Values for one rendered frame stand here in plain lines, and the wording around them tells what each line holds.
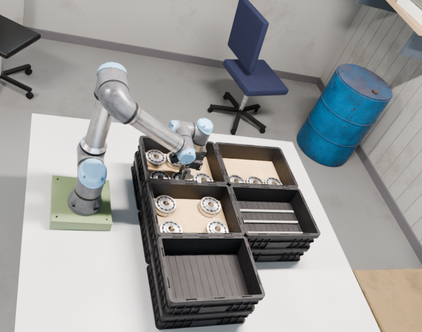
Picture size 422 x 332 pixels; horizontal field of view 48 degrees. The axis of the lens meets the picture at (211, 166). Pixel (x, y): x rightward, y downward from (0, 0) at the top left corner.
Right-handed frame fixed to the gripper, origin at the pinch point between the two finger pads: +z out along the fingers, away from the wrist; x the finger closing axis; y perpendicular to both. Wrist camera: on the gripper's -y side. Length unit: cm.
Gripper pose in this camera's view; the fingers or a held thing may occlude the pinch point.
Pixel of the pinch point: (180, 176)
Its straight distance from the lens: 229.9
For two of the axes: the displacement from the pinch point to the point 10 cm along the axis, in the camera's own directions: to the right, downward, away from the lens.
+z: -3.1, 6.9, 6.5
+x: -1.4, -7.1, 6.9
